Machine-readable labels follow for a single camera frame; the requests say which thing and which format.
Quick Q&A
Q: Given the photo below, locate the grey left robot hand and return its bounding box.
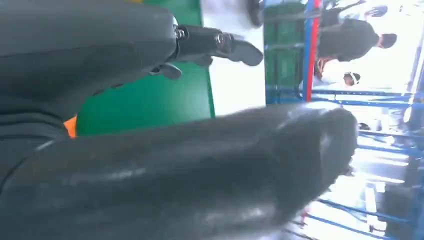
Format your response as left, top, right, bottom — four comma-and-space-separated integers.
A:
0, 0, 359, 240

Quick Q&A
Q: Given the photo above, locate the green table mat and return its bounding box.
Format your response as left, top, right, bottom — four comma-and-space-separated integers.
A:
75, 0, 216, 137

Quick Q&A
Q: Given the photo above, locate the orange drink bottle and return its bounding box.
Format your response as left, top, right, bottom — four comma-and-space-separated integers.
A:
63, 115, 78, 139

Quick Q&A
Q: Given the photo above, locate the green crate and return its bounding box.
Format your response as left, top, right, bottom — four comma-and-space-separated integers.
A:
263, 2, 306, 104

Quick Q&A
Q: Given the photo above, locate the person in background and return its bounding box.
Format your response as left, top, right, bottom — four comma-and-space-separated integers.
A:
312, 56, 362, 88
316, 17, 398, 64

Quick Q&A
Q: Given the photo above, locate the red and blue post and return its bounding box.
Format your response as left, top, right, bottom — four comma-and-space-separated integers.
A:
302, 0, 323, 103

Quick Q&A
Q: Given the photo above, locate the blue metal rack frame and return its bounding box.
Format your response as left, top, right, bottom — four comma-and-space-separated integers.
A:
263, 0, 424, 240

